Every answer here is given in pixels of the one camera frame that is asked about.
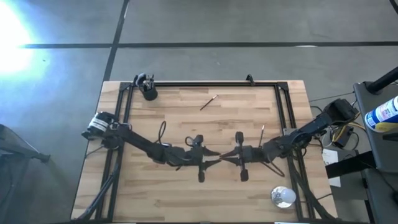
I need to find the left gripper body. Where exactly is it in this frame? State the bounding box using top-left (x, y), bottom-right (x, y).
top-left (178, 135), bottom-right (206, 184)

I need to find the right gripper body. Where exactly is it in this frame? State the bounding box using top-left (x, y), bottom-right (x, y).
top-left (235, 132), bottom-right (265, 182)

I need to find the black mesh pen cup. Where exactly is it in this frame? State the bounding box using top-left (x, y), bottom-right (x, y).
top-left (138, 77), bottom-right (159, 101)

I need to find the white paper sheet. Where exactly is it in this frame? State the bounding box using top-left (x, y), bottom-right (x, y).
top-left (322, 148), bottom-right (342, 188)

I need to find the black power supply box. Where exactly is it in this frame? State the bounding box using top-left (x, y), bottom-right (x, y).
top-left (331, 126), bottom-right (355, 149)

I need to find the grey metal cart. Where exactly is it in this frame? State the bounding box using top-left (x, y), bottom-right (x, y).
top-left (353, 80), bottom-right (398, 224)

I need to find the blue white spray can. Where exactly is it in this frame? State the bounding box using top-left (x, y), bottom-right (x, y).
top-left (364, 95), bottom-right (398, 133)

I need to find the black pole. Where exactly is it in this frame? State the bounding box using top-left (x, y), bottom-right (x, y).
top-left (366, 67), bottom-right (398, 95)

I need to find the dark chair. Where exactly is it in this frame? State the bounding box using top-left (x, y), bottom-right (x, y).
top-left (0, 123), bottom-right (52, 224)

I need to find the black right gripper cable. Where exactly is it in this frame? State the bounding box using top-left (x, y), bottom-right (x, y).
top-left (262, 152), bottom-right (286, 178)

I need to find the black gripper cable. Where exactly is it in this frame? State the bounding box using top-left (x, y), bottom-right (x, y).
top-left (262, 152), bottom-right (286, 178)
top-left (157, 120), bottom-right (172, 147)

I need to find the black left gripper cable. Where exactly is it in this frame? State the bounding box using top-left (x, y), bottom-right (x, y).
top-left (157, 120), bottom-right (172, 147)

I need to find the black aluminium table frame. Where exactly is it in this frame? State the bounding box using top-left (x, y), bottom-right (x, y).
top-left (71, 80), bottom-right (335, 224)

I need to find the black diagonal frame strut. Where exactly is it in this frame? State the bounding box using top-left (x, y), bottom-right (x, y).
top-left (290, 167), bottom-right (332, 220)
top-left (76, 169), bottom-right (121, 220)

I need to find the black strap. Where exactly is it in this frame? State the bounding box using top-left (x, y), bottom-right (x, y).
top-left (325, 151), bottom-right (377, 179)

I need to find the thin black cable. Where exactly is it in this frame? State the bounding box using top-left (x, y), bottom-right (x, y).
top-left (308, 91), bottom-right (356, 103)

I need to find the yellow cable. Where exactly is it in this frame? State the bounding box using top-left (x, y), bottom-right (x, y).
top-left (331, 119), bottom-right (366, 142)

